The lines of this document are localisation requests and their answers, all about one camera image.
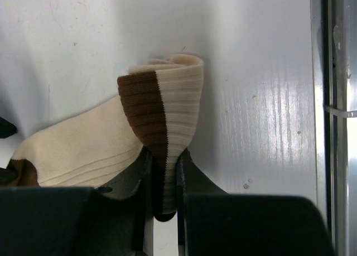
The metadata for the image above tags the aluminium front rail frame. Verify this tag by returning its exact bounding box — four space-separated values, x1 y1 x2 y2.
310 0 356 255

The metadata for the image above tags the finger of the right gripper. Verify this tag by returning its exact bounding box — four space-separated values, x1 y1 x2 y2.
0 117 17 139

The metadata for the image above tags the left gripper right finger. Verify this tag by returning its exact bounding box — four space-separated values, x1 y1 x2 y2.
176 151 335 255

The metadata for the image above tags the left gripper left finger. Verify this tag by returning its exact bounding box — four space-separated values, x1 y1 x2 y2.
1 148 153 255

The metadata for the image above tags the beige brown striped sock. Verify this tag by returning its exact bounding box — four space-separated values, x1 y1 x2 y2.
1 54 204 221

